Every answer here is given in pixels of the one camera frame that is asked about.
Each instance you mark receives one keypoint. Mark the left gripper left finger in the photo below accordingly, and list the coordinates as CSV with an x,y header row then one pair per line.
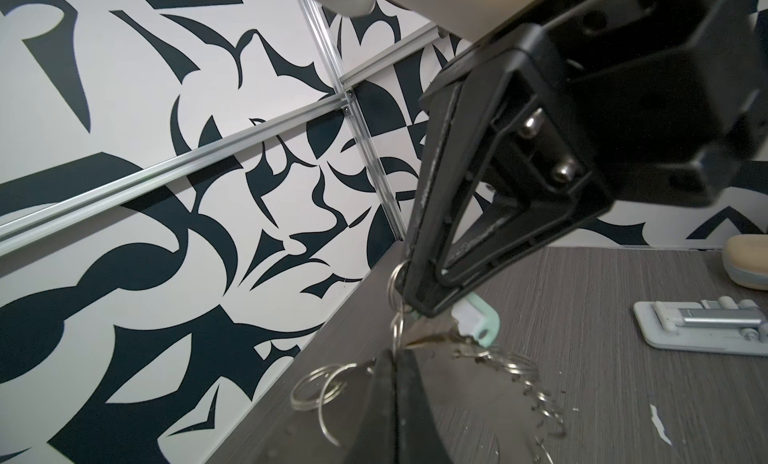
x,y
341,413

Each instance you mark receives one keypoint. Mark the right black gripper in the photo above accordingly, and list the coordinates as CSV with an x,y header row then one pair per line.
x,y
672,92

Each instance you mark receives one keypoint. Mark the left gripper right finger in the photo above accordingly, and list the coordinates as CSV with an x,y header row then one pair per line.
x,y
417,438

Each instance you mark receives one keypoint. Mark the mint green key tag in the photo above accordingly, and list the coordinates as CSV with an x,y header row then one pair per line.
x,y
477,319

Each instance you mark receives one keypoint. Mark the white door latch plate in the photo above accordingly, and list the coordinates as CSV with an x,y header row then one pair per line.
x,y
720,326

